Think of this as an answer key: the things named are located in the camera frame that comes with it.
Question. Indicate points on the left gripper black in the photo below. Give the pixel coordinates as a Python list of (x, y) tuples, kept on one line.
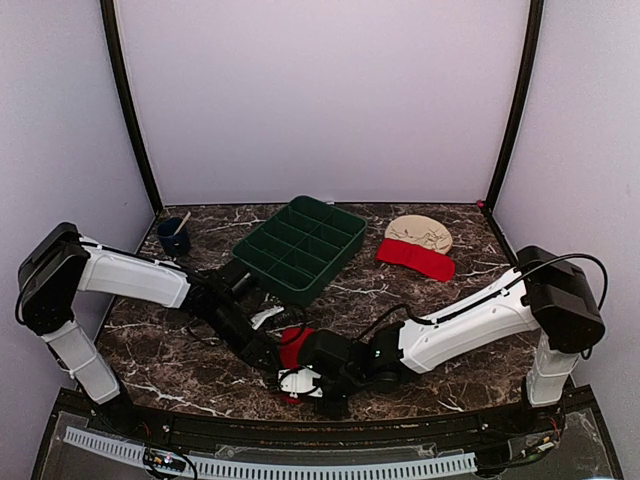
[(258, 345)]

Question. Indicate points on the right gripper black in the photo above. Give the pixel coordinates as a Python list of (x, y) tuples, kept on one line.
[(337, 408)]

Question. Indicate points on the red sock with santa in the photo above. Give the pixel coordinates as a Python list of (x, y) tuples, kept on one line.
[(290, 344)]

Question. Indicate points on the red sock plain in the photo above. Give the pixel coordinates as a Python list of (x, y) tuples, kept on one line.
[(425, 261)]

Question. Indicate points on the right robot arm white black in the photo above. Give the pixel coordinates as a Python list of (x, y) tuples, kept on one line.
[(541, 292)]

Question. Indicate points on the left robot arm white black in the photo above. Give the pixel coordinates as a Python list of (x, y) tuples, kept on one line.
[(66, 263)]

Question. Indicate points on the dark blue cup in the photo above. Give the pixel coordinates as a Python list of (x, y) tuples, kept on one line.
[(174, 237)]

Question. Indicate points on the green compartment tray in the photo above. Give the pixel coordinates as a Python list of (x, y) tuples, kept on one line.
[(299, 250)]

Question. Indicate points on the wooden stick in cup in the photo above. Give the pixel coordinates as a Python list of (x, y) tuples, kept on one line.
[(184, 221)]

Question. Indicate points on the beige patterned plate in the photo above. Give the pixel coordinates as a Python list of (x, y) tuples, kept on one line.
[(420, 230)]

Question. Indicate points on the small circuit board left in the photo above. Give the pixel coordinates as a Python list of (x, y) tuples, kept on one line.
[(162, 461)]

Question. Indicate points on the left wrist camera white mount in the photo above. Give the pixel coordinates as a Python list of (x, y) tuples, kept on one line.
[(259, 318)]

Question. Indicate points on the black front rail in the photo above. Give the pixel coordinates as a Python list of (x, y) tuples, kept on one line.
[(578, 413)]

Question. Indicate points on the grey slotted cable duct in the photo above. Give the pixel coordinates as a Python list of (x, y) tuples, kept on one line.
[(201, 466)]

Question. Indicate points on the left black frame post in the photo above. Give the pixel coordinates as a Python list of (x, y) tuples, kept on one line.
[(126, 101)]

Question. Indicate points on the black frame post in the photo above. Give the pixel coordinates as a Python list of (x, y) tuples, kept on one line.
[(126, 101), (525, 71)]

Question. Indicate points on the right black frame post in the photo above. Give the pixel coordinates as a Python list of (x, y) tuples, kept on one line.
[(525, 71)]

